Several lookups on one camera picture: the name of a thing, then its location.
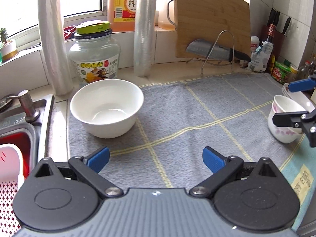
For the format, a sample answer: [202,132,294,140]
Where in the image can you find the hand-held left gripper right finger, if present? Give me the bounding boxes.
[189,146,279,199]

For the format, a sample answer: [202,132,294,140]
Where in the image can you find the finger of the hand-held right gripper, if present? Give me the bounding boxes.
[272,110,316,149]
[288,77,316,93]

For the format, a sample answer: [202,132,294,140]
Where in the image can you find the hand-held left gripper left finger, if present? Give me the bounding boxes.
[35,146,124,199]

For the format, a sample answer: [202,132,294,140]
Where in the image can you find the white bowl pink flowers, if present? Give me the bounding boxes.
[272,95,308,119]
[268,102,309,144]

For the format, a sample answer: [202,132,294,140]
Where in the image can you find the stained white fruit-print plate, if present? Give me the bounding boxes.
[284,83,316,115]

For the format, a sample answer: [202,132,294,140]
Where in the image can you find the white ceramic bowl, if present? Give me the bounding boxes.
[70,79,144,139]

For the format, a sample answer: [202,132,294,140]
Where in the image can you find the yellow lidded spice jar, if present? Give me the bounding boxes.
[289,65,299,82]

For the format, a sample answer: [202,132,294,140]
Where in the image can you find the clear bottle red cap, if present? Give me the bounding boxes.
[297,60,311,80]

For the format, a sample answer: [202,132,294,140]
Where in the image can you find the white plastic bag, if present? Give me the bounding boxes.
[247,41,274,73]

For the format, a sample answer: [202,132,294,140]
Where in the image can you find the dark red knife block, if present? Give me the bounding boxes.
[261,24,287,62]

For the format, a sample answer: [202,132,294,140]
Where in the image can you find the grey and teal checked towel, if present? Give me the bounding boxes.
[67,72,316,230]

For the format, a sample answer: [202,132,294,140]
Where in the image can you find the dark soy sauce bottle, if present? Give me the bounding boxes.
[267,23,277,74]

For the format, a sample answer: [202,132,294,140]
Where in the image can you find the steel sink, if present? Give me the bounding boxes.
[0,94,55,171]

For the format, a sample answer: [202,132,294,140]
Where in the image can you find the red and white bag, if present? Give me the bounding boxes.
[250,36,261,53]

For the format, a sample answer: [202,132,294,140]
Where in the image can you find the red white sink colander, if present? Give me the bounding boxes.
[0,131,40,237]

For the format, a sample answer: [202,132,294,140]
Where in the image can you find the white plastic colander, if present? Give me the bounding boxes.
[0,144,25,237]

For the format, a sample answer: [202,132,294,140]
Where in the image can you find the steel soap pump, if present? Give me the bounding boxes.
[17,89,40,123]

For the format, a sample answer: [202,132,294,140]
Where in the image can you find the glass jar yellow label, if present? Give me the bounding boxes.
[68,28,120,88]

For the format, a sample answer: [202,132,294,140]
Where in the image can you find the metal faucet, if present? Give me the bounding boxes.
[0,94,16,110]

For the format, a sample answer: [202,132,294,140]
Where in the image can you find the bamboo cutting board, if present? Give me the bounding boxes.
[166,0,251,61]

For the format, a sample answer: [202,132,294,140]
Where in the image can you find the clear plastic wrap roll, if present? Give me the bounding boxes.
[134,0,158,77]
[38,0,74,96]

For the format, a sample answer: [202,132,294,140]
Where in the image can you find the red plastic item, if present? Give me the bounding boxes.
[63,25,76,40]

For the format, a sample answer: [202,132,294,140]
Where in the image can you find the green jar lid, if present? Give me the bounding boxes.
[75,21,111,34]

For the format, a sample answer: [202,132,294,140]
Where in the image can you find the small potted plant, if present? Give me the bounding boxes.
[0,28,19,62]

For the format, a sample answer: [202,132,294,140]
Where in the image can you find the orange cooking wine jug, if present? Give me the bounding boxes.
[107,0,139,32]

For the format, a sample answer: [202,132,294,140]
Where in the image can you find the metal wire rack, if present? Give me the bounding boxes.
[200,30,241,77]

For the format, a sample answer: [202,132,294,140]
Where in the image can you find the black handled kitchen knife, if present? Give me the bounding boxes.
[186,39,251,63]

